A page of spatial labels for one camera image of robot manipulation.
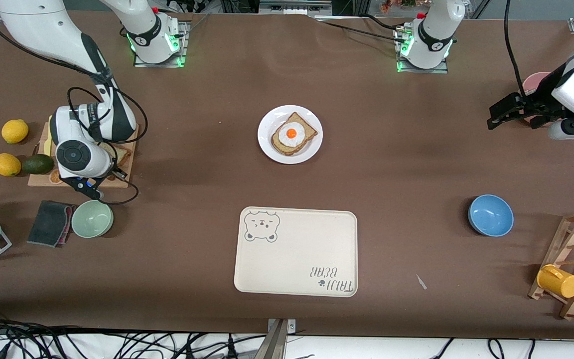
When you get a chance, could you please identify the light wholegrain bread slice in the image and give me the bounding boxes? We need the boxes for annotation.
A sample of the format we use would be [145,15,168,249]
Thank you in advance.
[112,144,132,169]

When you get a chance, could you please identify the brown toast slice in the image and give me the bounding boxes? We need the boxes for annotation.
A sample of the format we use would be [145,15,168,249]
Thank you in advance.
[271,112,318,156]

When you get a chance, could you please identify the white round plate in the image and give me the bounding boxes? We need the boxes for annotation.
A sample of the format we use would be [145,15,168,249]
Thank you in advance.
[258,105,323,165]

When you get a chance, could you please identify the fried egg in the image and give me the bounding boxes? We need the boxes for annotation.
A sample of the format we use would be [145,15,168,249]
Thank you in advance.
[278,123,305,147]

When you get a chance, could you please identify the pink bowl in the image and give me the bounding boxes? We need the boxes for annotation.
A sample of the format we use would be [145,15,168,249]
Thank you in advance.
[522,72,553,124]

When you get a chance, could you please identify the mint green bowl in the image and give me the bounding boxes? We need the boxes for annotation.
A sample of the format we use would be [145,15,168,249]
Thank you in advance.
[71,200,114,239]

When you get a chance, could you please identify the pink folded cloth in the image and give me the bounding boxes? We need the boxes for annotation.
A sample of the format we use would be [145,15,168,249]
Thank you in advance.
[60,204,75,246]

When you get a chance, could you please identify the bamboo cutting board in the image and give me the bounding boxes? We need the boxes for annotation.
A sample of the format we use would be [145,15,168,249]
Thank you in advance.
[27,122,140,188]

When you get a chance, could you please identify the dark grey folded cloth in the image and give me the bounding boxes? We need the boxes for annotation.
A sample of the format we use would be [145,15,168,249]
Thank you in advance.
[26,200,71,248]

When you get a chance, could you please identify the dark green avocado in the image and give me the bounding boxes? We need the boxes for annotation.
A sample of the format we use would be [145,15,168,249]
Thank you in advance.
[21,154,55,175]

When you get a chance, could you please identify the yellow plastic knife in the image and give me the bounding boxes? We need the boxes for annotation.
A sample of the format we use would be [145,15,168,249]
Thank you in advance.
[43,116,55,156]

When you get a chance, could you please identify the yellow lemon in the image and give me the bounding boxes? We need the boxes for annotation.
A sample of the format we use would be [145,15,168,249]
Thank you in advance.
[1,119,29,145]
[0,153,22,178]

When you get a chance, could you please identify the blue bowl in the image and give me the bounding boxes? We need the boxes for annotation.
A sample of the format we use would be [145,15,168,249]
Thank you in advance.
[468,194,514,237]

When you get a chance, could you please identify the yellow mug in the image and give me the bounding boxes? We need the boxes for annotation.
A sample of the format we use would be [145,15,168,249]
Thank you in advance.
[537,264,574,299]

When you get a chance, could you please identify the beige bear print tray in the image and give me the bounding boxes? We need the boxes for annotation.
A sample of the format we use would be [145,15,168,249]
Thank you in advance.
[234,206,358,298]

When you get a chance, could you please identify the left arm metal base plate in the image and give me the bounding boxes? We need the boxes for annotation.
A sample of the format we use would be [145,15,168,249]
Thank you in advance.
[394,25,449,74]

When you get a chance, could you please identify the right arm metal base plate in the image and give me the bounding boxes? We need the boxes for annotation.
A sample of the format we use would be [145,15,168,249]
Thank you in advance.
[134,20,188,68]

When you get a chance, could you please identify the black cable bundle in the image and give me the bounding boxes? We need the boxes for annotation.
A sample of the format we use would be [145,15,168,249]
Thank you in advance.
[0,307,268,359]

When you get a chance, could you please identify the black base power cable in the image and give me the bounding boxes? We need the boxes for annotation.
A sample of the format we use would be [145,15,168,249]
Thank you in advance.
[312,15,405,43]

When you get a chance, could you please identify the grey metal camera bracket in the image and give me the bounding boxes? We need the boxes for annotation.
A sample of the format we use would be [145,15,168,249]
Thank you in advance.
[260,318,297,359]

